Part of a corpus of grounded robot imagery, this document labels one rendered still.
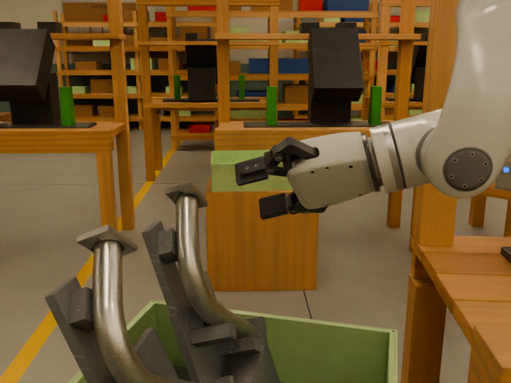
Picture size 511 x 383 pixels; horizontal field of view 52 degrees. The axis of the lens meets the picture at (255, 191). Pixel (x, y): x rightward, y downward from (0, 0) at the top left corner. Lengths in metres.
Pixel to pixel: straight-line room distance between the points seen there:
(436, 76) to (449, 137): 0.85
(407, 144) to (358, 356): 0.39
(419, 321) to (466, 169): 1.04
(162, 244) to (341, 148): 0.26
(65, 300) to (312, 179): 0.31
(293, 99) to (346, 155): 7.36
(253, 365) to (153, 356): 0.19
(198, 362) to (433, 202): 0.88
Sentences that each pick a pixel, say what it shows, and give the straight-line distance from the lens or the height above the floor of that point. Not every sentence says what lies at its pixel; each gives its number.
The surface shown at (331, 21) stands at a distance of 10.44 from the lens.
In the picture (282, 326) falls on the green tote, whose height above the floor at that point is 0.95.
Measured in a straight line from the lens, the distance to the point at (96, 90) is 10.69.
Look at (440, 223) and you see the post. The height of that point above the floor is 0.94.
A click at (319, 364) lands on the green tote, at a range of 0.90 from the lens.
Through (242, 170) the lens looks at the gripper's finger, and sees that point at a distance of 0.64.
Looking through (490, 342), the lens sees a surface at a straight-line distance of 1.01.
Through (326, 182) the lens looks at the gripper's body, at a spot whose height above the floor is 1.22.
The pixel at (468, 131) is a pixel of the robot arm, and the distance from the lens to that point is 0.56.
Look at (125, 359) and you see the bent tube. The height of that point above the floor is 1.09.
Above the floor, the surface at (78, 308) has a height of 1.13.
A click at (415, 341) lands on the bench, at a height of 0.59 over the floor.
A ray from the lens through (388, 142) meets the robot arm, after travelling 0.63.
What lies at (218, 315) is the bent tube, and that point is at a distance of 0.71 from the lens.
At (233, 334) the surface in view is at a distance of 0.73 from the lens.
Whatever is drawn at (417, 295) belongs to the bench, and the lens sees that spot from 1.54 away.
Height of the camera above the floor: 1.37
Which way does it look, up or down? 14 degrees down
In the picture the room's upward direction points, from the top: straight up
